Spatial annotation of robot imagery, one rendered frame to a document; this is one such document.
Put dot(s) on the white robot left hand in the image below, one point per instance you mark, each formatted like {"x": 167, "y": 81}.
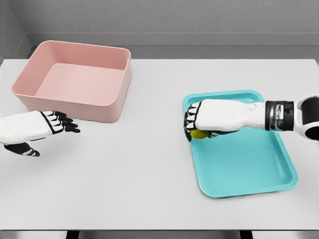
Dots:
{"x": 25, "y": 127}

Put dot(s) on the pink plastic basket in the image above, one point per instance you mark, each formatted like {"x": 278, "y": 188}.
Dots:
{"x": 74, "y": 79}

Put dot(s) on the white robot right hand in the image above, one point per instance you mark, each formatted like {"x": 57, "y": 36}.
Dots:
{"x": 219, "y": 114}

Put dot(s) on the yellow-green tennis ball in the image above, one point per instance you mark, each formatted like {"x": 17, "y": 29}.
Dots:
{"x": 200, "y": 134}

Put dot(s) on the blue plastic tray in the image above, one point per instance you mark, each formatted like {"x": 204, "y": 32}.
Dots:
{"x": 239, "y": 161}

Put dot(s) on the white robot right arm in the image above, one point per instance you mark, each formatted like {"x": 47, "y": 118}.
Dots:
{"x": 276, "y": 115}

